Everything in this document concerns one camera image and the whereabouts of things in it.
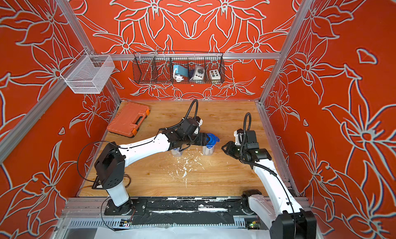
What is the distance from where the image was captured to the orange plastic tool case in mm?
988

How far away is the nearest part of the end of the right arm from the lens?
22.3 inches

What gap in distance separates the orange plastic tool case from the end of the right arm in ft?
2.06
